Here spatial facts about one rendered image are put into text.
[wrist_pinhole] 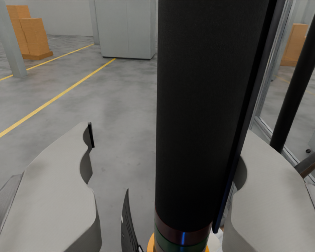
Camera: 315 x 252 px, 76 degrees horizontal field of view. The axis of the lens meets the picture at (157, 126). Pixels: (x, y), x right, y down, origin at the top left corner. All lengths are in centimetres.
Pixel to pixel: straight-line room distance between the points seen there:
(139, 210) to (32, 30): 713
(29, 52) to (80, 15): 591
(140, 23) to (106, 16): 114
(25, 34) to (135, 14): 369
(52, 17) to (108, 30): 741
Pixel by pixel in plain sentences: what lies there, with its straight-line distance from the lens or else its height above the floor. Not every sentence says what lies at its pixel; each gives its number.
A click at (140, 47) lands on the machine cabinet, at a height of 42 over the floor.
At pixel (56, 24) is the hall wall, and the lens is 1466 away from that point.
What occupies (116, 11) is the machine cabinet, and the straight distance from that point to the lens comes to 752.
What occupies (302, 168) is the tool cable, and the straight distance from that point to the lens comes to 29.
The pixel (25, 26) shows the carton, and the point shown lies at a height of 101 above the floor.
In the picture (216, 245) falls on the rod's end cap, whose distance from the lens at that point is 20.
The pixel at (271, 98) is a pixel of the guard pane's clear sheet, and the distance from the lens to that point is 152.
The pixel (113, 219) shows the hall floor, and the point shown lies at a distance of 209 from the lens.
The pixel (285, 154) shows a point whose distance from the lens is 135.
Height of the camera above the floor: 170
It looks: 31 degrees down
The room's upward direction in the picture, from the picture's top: 1 degrees clockwise
